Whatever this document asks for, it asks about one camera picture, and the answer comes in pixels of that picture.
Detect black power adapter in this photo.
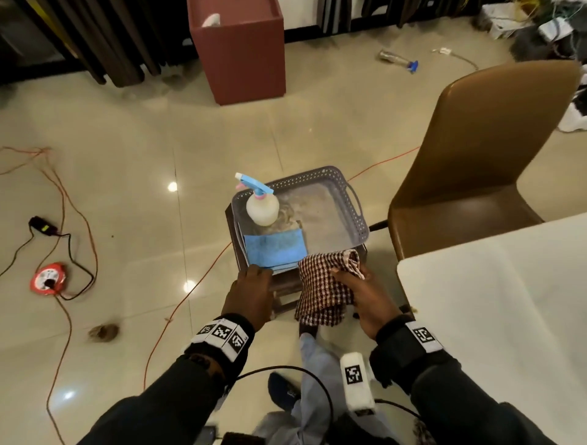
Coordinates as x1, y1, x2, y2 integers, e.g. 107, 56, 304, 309
28, 216, 61, 237

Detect grey plastic basket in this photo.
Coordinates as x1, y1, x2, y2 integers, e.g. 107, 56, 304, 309
231, 166, 370, 272

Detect black camera cable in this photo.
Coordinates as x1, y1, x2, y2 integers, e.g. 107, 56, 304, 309
224, 365, 335, 432

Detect brown chair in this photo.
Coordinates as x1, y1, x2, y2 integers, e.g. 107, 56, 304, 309
369, 60, 582, 263

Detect person's left hand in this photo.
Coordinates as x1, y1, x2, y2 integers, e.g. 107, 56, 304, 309
221, 264, 275, 332

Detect white spray bottle blue trigger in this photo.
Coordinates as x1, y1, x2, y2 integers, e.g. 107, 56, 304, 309
234, 173, 280, 227

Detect white cloth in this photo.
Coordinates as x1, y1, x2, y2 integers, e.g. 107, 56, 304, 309
557, 64, 587, 134

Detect person's dark shoe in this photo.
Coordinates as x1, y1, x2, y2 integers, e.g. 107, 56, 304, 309
267, 372, 303, 412

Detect red cable reel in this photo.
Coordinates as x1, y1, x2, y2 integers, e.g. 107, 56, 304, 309
29, 262, 70, 297

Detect black wrist band with markers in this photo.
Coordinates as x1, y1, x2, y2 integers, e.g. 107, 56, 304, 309
184, 313, 256, 382
369, 314, 454, 396

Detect person's right hand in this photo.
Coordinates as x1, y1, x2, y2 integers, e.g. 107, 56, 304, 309
330, 263, 415, 341

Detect dark wooden stool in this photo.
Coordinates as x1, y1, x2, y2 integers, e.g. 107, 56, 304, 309
225, 205, 370, 322

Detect brown clump of debris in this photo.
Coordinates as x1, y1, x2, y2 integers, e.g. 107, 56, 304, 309
87, 323, 121, 344

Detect white wrist camera with marker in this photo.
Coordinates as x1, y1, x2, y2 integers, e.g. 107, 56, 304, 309
339, 352, 377, 416

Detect black adapter cable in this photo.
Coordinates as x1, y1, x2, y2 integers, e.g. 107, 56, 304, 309
0, 228, 98, 302

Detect white cable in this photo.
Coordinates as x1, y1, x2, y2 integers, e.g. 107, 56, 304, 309
431, 47, 480, 71

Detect person's jeans leg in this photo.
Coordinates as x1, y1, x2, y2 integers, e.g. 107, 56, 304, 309
251, 332, 401, 445

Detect person's left forearm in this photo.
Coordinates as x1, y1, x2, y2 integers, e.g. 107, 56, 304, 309
78, 354, 230, 445

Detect dark curtains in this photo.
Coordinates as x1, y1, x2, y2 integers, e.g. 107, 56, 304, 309
25, 0, 195, 89

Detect pile of clutter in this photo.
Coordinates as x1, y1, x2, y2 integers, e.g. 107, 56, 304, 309
476, 0, 587, 63

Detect person's right forearm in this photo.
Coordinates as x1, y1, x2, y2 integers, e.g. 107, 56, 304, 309
409, 357, 559, 445

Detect maroon bin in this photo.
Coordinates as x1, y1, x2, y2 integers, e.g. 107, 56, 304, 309
187, 0, 287, 106

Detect blue cleaning cloth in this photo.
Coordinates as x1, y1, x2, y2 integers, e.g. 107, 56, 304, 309
243, 229, 309, 276

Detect brown checkered cloth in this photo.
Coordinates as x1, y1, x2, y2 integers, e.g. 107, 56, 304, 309
294, 249, 366, 328

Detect clear spray bottle blue trigger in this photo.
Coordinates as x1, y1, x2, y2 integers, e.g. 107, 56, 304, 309
378, 49, 419, 74

